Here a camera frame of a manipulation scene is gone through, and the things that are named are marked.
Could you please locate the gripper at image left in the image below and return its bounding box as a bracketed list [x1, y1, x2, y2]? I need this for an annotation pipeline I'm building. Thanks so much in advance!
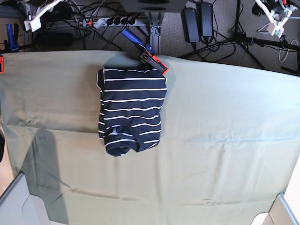
[21, 0, 61, 21]

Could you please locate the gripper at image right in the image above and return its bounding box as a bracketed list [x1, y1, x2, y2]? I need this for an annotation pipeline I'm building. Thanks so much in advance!
[252, 0, 298, 23]

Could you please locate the navy white striped T-shirt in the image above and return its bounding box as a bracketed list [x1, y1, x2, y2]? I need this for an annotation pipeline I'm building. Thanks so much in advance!
[97, 67, 167, 157]

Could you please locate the black tripod stand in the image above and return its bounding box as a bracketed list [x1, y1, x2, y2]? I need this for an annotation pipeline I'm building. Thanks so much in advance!
[180, 0, 300, 69]

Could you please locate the black power adapter right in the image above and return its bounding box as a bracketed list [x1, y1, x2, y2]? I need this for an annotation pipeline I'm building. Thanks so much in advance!
[199, 2, 213, 37]

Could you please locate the black power adapter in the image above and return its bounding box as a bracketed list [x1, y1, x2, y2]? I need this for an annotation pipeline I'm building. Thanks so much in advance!
[199, 2, 213, 37]
[181, 7, 200, 43]

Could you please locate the blue clamp at left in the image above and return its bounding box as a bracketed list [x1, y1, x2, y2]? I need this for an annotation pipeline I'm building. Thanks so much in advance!
[4, 23, 19, 53]

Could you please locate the grey power strip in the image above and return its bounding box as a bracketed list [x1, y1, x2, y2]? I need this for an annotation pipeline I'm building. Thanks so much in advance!
[79, 16, 139, 29]

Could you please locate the black power adapter left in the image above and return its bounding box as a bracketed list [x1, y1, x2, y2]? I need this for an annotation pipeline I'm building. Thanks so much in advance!
[181, 7, 200, 43]

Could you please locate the orange clamp at left edge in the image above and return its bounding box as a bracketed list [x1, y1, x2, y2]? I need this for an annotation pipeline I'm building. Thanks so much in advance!
[0, 55, 4, 74]

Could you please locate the blue orange bar clamp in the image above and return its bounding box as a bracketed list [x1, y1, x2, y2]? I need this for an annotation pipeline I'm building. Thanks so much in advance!
[121, 29, 168, 75]

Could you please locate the green table cloth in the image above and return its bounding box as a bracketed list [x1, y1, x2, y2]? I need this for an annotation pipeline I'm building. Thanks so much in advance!
[0, 51, 300, 225]

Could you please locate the black object at left edge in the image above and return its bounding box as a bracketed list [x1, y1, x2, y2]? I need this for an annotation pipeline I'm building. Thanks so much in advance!
[0, 131, 6, 162]

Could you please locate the grey bin at left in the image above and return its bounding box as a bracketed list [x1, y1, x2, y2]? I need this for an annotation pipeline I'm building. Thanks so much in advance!
[0, 173, 51, 225]

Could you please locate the grey bin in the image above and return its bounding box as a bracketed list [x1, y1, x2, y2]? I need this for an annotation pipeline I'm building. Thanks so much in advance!
[251, 194, 300, 225]
[0, 173, 51, 225]

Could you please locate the grey bin at right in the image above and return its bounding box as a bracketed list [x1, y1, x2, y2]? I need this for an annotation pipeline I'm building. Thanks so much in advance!
[251, 194, 300, 225]

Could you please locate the white cable on floor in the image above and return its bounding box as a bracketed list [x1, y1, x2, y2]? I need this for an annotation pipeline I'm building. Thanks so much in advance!
[257, 23, 300, 62]

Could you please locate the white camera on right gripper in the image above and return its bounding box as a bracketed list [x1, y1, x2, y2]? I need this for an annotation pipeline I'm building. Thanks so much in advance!
[24, 18, 41, 32]

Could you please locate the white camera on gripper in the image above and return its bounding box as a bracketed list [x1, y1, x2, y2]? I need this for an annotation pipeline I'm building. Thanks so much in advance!
[24, 18, 41, 32]
[267, 22, 284, 38]

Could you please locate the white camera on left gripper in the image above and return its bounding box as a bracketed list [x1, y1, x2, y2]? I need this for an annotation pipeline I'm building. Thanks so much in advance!
[267, 22, 284, 38]

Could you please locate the aluminium frame post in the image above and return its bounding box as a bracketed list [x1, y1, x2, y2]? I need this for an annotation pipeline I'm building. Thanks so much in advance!
[145, 12, 164, 55]

